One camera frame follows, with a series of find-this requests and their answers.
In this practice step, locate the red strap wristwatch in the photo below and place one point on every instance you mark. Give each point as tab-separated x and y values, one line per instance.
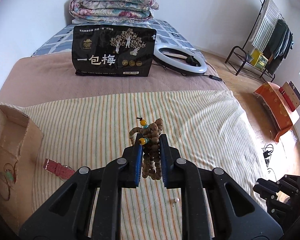
63	172

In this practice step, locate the striped hanging towel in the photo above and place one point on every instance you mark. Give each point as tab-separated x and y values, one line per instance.
265	25

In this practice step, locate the folded floral quilt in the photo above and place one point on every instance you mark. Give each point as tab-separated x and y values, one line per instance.
113	10

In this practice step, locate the black clothes rack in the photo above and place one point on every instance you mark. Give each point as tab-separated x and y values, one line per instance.
240	58

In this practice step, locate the blue checkered bed sheet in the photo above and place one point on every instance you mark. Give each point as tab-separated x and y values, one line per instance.
166	34

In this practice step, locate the white ring light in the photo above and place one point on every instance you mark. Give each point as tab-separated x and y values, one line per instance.
179	59

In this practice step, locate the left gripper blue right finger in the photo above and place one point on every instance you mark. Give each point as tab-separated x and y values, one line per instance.
213	205

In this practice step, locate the red and tan books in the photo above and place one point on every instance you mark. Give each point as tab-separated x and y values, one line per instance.
291	95

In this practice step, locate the black snack bag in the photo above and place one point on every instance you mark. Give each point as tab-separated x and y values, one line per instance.
112	50

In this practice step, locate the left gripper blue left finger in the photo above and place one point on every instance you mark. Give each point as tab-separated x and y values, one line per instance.
88	204

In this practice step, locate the open cardboard box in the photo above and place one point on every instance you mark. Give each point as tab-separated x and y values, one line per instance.
20	141

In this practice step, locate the brown bed cover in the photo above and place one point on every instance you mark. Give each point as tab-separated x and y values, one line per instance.
41	79

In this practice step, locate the dark hanging clothes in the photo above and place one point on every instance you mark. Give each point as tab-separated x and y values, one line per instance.
278	47

